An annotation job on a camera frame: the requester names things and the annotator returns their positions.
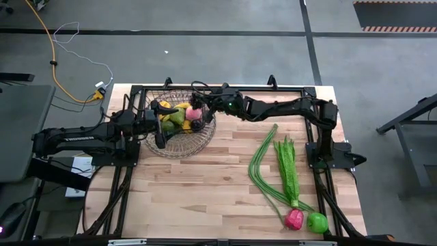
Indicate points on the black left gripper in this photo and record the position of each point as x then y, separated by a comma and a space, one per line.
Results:
150, 123

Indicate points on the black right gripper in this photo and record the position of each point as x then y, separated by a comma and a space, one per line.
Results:
227, 102

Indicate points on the dark green avocado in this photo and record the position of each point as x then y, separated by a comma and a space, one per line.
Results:
167, 125

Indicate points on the pink peach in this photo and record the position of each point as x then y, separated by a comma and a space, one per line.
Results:
193, 113

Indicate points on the light green mango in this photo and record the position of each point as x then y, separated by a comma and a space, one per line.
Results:
177, 115

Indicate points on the yellow banana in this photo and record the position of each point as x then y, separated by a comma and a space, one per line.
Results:
184, 105

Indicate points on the green long beans bundle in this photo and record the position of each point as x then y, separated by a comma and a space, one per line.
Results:
254, 164

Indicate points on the green romaine lettuce leaf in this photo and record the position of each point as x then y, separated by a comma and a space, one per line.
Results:
288, 171

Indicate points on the red bell pepper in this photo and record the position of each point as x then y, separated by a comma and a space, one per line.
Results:
294, 219

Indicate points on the green apple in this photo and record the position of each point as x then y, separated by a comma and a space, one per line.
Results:
317, 222

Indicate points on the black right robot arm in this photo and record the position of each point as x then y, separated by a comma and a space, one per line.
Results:
290, 107

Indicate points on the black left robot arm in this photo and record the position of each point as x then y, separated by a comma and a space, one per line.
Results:
85, 138

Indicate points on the yellow power adapter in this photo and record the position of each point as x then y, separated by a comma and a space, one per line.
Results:
99, 94

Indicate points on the white charger plug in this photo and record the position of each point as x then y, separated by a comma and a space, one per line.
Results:
100, 83

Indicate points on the white box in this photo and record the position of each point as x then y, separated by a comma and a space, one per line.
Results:
82, 167

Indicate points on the black slanted bar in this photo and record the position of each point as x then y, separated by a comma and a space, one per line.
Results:
58, 176

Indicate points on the grey desk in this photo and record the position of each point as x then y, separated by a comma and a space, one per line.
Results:
24, 130

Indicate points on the black flat panel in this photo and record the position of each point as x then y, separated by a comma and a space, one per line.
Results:
17, 77

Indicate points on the small green white object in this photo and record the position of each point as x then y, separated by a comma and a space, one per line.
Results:
40, 3

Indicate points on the black computer mouse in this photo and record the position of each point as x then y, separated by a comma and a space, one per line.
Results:
10, 218

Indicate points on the black chair caster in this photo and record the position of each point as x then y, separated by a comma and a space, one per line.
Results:
7, 8

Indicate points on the hazard striped black mat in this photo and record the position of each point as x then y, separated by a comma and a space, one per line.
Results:
396, 15

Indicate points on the grey metal table stand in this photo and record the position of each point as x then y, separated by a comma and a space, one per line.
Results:
414, 153

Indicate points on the black and orange tool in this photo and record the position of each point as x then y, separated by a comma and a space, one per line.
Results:
382, 237

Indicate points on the black aluminium table frame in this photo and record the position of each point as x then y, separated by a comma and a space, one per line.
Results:
283, 89

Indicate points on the silver metal bracket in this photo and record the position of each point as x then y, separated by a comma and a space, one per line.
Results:
317, 243
127, 242

